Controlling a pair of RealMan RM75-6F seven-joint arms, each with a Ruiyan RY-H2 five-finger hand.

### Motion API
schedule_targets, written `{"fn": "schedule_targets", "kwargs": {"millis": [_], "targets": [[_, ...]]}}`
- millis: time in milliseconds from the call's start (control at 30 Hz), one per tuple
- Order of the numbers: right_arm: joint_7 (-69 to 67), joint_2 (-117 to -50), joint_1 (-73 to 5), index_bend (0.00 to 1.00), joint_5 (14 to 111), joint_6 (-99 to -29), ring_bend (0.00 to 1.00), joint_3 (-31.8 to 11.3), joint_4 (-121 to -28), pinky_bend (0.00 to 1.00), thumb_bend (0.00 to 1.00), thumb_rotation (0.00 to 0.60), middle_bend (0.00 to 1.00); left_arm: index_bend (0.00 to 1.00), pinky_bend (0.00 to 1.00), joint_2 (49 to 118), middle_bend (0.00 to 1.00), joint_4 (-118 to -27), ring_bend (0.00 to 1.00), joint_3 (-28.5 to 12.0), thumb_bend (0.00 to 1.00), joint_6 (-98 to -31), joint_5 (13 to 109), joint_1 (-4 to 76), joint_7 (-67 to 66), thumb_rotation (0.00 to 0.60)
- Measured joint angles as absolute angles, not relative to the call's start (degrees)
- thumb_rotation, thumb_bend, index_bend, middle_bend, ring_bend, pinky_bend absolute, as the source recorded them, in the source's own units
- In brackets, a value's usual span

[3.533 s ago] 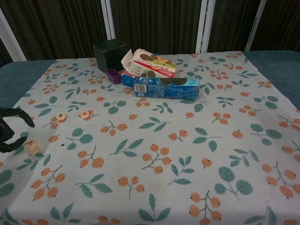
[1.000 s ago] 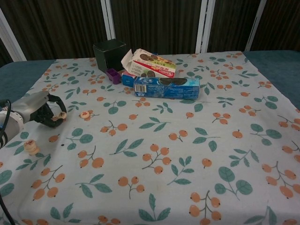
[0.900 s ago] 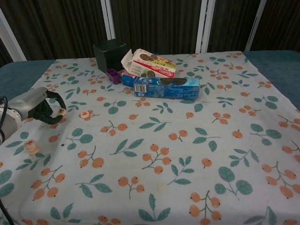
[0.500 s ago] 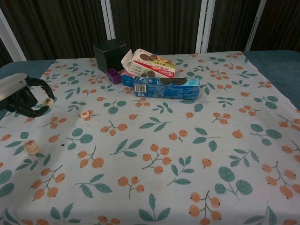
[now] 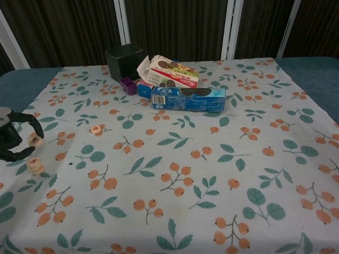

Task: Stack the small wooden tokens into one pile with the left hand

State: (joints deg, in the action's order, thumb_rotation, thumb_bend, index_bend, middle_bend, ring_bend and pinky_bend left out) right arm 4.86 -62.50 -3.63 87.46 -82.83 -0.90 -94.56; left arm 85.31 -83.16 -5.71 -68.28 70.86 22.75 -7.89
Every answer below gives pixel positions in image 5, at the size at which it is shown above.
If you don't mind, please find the floral fruit print tablecloth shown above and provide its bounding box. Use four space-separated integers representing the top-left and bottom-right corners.
0 57 339 254

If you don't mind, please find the dark white-framed screen panel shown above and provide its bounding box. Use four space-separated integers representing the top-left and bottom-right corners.
0 0 125 70
230 0 302 61
0 26 16 77
278 0 339 58
120 0 234 63

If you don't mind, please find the open white red cookie box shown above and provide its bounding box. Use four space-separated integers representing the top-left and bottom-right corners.
136 54 201 89

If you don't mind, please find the black cube box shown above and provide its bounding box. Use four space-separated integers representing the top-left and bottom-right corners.
104 44 144 81

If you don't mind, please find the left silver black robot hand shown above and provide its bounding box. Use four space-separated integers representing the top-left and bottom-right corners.
0 106 44 162

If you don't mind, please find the small purple plastic container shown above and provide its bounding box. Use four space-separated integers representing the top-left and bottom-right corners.
119 76 136 96

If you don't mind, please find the blue sandwich cookie box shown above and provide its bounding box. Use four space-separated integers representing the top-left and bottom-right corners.
150 86 227 113

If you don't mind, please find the small blue pink box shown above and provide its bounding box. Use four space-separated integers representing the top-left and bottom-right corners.
137 80 154 97

